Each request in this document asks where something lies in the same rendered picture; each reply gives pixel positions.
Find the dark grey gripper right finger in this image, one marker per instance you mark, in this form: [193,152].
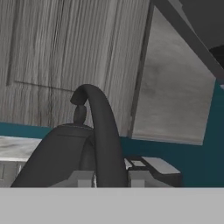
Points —
[157,172]

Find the grey wood cabinet door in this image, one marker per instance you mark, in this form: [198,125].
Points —
[73,43]

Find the pale grey drawer front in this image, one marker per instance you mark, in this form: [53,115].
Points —
[10,173]

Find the open grey cabinet door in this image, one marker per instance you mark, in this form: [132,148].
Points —
[175,96]

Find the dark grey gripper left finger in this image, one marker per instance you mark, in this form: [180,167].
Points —
[83,178]

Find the grey cabinet carcass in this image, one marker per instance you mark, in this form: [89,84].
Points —
[201,20]

